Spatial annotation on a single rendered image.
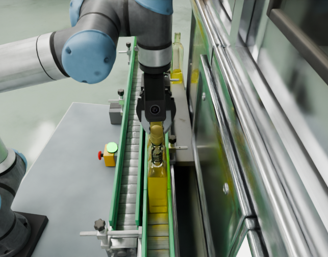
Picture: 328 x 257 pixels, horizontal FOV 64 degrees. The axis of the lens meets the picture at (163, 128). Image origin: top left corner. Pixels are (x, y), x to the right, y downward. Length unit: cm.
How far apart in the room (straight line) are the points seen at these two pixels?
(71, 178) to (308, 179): 100
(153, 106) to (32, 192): 76
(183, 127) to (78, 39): 80
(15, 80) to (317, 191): 45
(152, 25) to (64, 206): 79
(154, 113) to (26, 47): 26
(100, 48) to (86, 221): 76
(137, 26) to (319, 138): 37
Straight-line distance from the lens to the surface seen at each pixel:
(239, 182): 42
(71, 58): 42
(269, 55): 42
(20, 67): 48
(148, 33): 54
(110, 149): 111
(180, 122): 117
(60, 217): 109
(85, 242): 102
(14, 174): 97
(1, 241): 100
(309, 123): 32
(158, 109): 56
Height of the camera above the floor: 165
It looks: 43 degrees down
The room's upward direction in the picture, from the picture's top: straight up
